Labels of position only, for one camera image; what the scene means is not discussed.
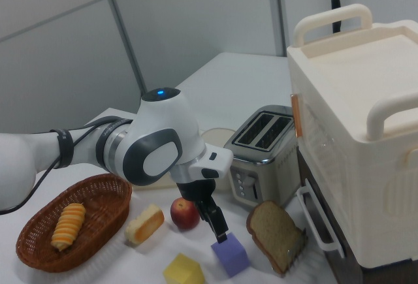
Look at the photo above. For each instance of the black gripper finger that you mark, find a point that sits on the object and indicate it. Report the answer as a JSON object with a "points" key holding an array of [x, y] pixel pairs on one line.
{"points": [[214, 218]]}

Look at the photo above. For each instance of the brown bread slice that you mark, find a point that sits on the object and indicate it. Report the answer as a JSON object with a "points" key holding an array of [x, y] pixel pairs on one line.
{"points": [[274, 231]]}

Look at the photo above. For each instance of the red apple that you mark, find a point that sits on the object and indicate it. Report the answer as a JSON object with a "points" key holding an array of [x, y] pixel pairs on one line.
{"points": [[184, 215]]}

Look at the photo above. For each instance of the brown wicker basket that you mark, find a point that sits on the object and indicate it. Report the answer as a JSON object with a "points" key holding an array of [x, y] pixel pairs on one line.
{"points": [[98, 199]]}

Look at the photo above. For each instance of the yellow foam cube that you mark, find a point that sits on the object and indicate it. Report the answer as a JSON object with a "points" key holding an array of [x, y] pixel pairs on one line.
{"points": [[183, 271]]}

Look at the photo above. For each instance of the black padded pole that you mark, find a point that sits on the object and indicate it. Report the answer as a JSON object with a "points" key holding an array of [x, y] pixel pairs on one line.
{"points": [[335, 0]]}

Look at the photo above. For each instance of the purple foam cube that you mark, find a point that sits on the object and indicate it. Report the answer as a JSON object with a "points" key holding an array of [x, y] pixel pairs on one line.
{"points": [[233, 259]]}

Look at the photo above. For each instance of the dark brown drawer base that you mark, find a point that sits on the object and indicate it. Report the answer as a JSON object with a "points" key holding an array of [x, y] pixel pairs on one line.
{"points": [[346, 267]]}

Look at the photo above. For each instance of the small white lidded bin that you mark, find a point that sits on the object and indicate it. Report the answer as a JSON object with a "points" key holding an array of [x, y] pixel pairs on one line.
{"points": [[217, 137]]}

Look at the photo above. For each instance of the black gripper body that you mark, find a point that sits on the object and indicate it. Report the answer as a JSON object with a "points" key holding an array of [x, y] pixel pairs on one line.
{"points": [[196, 191]]}

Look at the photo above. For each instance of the cream silver toaster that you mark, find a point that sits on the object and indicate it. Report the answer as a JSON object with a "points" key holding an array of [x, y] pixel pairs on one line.
{"points": [[261, 173]]}

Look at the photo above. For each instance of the cream plastic toy cabinet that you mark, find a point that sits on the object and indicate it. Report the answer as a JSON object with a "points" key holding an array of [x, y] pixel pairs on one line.
{"points": [[352, 117]]}

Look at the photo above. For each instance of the orange striped bread roll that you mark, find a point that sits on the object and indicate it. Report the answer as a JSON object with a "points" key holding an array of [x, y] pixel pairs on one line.
{"points": [[68, 227]]}

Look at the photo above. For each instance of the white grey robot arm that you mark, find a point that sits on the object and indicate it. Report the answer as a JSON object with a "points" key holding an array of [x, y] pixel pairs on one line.
{"points": [[163, 117]]}

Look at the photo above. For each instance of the orange cream cake piece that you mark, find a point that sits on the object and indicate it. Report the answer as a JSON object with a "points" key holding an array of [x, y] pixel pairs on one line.
{"points": [[145, 225]]}

